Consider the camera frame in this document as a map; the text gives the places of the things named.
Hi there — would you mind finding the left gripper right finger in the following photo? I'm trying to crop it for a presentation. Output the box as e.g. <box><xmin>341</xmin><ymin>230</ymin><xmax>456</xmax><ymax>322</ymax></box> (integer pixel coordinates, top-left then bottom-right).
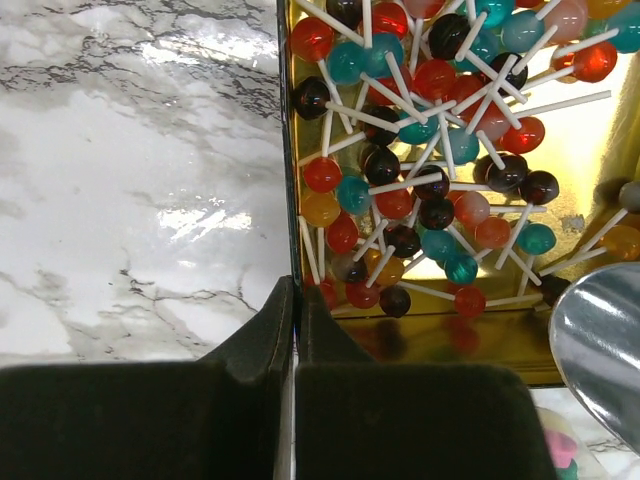
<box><xmin>295</xmin><ymin>288</ymin><xmax>556</xmax><ymax>479</ymax></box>

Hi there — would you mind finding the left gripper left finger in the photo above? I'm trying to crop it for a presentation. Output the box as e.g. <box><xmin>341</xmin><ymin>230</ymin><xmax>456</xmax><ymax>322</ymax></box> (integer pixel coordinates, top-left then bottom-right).
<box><xmin>1</xmin><ymin>276</ymin><xmax>295</xmax><ymax>479</ymax></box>

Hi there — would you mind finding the metal scoop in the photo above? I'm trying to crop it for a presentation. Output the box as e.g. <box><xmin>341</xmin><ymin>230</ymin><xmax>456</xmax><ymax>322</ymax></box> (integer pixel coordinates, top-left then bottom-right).
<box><xmin>549</xmin><ymin>262</ymin><xmax>639</xmax><ymax>452</ymax></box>

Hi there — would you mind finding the tin of lollipops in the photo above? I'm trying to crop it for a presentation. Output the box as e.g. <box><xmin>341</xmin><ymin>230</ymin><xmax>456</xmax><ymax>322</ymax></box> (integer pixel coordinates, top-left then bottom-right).
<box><xmin>277</xmin><ymin>1</ymin><xmax>639</xmax><ymax>386</ymax></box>

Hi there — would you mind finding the clear glass jar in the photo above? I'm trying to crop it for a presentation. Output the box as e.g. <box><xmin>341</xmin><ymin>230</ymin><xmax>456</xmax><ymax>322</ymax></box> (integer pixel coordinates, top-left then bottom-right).
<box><xmin>537</xmin><ymin>407</ymin><xmax>610</xmax><ymax>480</ymax></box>

